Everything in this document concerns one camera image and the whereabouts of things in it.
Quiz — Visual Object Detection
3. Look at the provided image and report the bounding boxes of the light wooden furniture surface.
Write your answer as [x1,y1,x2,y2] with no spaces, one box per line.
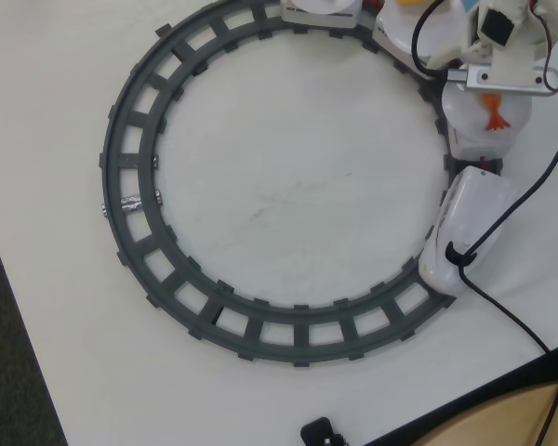
[422,366,558,446]

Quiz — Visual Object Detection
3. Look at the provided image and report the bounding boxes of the long black cable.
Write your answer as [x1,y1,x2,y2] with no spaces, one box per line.
[445,99,558,446]

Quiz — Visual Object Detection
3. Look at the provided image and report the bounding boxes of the orange shrimp sushi toy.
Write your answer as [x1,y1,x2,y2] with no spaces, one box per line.
[479,92,512,132]

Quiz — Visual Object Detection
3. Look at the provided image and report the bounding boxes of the grey circular toy track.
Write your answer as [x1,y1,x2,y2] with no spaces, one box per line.
[97,0,506,368]

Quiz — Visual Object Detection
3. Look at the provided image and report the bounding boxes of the white Shinkansen toy locomotive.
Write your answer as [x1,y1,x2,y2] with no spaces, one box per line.
[417,165,517,295]

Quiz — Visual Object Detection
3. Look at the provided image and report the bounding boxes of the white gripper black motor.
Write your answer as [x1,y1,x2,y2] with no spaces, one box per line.
[428,0,558,98]

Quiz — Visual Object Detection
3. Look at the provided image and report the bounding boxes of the short black looped cable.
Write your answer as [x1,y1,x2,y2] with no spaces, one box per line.
[411,0,453,76]

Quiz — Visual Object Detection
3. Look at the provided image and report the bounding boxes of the red black arm wires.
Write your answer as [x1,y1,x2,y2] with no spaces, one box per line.
[532,0,558,93]

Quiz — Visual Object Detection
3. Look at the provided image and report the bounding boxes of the black power adapter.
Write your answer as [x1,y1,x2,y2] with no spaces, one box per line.
[300,416,348,446]

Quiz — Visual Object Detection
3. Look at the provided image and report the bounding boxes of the white toy train wagon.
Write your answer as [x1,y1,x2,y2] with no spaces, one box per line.
[375,0,447,71]
[281,0,359,27]
[441,87,534,164]

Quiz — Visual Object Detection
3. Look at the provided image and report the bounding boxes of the silver foil strip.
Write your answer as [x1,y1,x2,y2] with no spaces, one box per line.
[100,188,165,218]

